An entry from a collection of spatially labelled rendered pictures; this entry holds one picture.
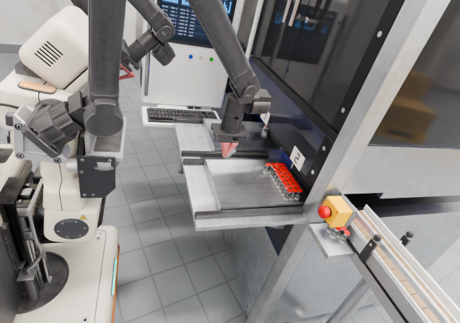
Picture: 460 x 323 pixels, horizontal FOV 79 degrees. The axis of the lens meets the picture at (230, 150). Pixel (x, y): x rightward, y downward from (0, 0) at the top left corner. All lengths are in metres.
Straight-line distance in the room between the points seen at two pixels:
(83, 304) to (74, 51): 1.05
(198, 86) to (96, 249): 1.03
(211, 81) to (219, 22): 1.15
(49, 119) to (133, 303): 1.26
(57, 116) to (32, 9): 4.12
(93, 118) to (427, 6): 0.76
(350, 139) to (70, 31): 0.77
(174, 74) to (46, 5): 3.27
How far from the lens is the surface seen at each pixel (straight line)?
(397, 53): 0.82
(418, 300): 1.00
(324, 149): 0.96
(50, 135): 0.70
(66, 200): 1.02
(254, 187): 1.09
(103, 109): 0.63
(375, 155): 0.98
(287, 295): 1.48
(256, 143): 1.37
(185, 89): 1.71
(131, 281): 1.82
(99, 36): 0.57
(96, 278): 1.52
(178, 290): 1.79
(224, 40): 0.62
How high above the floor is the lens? 1.56
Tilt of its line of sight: 32 degrees down
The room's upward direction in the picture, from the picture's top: 15 degrees clockwise
